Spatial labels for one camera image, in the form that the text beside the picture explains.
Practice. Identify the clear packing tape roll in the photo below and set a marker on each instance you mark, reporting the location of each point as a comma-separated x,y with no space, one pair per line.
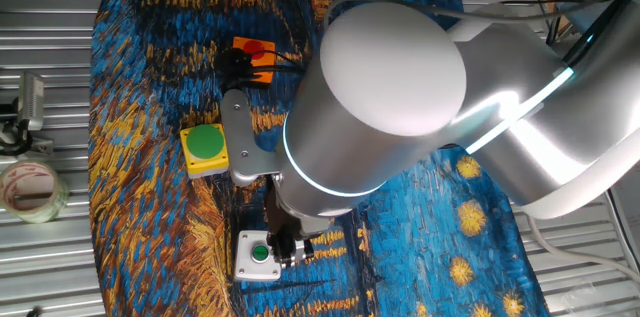
57,197

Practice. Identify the white clamp tool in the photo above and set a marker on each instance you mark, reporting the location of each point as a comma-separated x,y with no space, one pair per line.
37,146

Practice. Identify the yellow box green mushroom button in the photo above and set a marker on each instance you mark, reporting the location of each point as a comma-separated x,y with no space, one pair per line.
205,149

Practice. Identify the orange box red button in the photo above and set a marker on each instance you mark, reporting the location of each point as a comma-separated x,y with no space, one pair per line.
260,59

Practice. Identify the starry night painting tablecloth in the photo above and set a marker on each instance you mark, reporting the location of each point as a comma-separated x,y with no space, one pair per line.
150,207

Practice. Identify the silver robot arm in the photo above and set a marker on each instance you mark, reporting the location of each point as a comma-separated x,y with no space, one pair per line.
400,107

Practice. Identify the white box small green button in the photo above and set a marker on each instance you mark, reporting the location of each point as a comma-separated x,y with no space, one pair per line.
252,257

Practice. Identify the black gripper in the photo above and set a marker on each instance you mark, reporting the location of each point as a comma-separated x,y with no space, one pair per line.
285,219

